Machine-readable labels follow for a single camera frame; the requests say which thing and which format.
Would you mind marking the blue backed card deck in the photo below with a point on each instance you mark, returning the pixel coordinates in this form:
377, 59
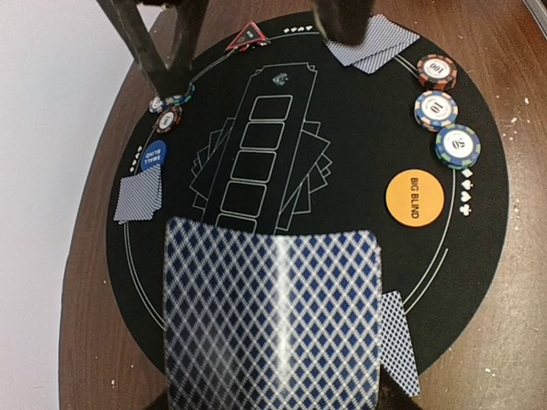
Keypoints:
256, 321

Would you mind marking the round black poker mat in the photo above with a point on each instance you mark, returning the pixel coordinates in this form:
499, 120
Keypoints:
284, 139

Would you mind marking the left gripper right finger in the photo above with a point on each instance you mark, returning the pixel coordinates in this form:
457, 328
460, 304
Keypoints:
391, 395

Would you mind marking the blue white chip bottom mat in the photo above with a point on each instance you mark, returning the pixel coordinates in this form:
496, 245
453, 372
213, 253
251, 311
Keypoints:
435, 110

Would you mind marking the face down cards mat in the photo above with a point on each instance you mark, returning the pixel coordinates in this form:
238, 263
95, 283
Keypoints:
383, 41
397, 352
139, 196

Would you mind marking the orange chip bottom mat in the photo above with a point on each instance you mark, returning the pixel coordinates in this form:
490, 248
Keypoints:
436, 72

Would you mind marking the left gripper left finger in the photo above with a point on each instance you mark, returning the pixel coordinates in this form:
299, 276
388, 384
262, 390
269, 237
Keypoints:
152, 396

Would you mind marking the blue white chip mat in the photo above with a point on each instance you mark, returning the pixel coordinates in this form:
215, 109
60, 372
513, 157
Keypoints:
157, 105
435, 110

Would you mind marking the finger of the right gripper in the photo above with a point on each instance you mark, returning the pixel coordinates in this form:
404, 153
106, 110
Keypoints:
343, 21

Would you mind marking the blue white chip top mat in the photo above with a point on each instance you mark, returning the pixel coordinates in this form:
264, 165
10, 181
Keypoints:
157, 105

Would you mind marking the green chip bottom mat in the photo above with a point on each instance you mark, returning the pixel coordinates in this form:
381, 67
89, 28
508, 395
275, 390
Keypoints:
457, 146

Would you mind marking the orange big blind button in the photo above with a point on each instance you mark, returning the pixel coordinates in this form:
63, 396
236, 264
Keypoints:
414, 198

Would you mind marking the face down cards top mat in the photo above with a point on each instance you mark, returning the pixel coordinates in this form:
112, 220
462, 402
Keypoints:
139, 196

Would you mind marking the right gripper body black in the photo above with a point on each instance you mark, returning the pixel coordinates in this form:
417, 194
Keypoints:
164, 62

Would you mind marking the green blue chip top mat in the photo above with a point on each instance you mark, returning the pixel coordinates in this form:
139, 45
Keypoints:
181, 100

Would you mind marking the blue small blind button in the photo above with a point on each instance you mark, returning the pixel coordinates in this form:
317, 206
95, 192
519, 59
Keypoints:
154, 154

